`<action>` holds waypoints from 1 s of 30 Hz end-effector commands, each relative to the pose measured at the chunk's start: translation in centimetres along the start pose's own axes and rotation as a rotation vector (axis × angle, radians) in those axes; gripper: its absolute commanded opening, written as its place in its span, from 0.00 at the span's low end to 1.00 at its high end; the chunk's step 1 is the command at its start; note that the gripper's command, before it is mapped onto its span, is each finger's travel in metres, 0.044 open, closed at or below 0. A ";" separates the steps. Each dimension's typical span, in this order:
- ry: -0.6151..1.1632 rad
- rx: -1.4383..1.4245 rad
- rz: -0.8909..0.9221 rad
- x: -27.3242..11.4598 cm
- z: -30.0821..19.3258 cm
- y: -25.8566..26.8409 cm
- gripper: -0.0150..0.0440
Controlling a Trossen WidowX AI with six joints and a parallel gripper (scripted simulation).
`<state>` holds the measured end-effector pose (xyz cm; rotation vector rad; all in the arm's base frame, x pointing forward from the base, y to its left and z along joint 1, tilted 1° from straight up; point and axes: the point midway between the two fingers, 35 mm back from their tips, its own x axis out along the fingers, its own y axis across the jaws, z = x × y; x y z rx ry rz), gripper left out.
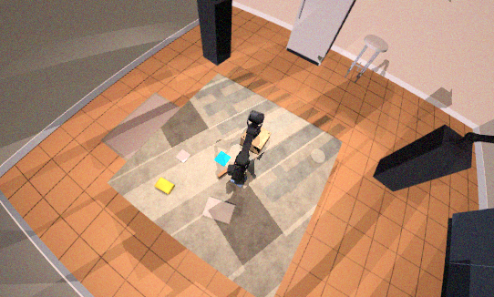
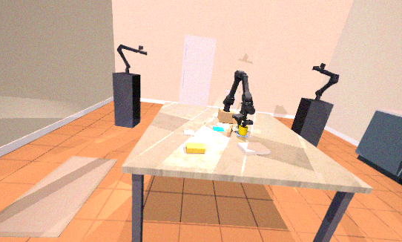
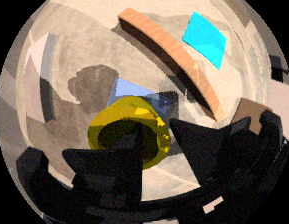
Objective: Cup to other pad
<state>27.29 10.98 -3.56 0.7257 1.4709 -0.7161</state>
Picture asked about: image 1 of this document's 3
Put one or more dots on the orange long bar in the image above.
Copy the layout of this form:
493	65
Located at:
222	173

